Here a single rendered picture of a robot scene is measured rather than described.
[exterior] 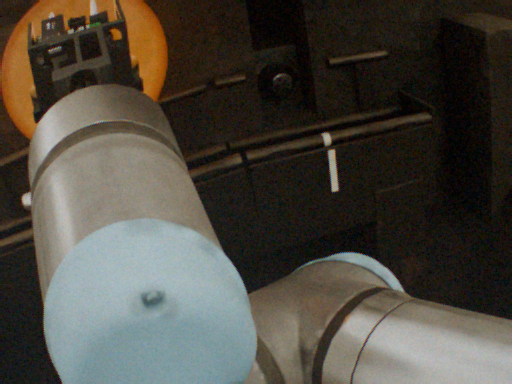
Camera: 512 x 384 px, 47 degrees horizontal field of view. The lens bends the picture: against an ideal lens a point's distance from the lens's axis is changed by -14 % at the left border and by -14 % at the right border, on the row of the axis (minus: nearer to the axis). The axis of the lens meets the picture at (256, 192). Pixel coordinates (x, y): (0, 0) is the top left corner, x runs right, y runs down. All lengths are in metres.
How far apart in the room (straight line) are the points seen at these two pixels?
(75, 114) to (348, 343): 0.19
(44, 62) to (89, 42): 0.04
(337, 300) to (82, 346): 0.19
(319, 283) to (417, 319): 0.09
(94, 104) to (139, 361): 0.14
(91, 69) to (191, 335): 0.17
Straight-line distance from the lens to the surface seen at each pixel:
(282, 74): 0.70
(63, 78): 0.37
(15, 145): 0.66
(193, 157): 0.65
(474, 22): 0.71
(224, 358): 0.27
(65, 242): 0.27
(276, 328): 0.39
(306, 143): 0.60
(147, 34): 0.56
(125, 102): 0.35
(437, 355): 0.33
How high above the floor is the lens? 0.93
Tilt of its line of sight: 24 degrees down
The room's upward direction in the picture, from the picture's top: 8 degrees counter-clockwise
